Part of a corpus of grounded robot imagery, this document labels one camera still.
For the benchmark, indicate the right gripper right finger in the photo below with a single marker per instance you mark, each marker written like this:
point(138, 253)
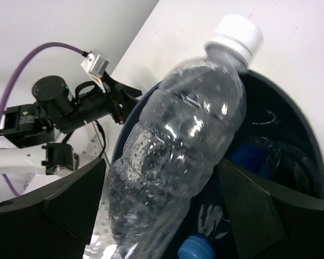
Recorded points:
point(270, 220)

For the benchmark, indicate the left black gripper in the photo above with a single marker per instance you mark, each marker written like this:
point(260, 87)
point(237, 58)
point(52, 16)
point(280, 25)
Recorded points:
point(69, 112)

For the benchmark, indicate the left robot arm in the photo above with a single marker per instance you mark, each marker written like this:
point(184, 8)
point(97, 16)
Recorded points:
point(28, 125)

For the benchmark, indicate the blue label bottle blue cap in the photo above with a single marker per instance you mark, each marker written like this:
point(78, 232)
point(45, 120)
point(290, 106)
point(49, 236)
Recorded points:
point(212, 236)

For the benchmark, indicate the clear unlabelled plastic bottle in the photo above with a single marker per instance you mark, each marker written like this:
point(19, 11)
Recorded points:
point(183, 131)

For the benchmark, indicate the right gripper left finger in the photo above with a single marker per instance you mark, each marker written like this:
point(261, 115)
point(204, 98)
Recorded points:
point(56, 220)

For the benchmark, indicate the dark grey plastic bin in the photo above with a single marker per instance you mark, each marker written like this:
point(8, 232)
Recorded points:
point(270, 114)

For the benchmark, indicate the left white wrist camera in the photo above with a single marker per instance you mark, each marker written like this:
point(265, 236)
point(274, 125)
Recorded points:
point(94, 65)

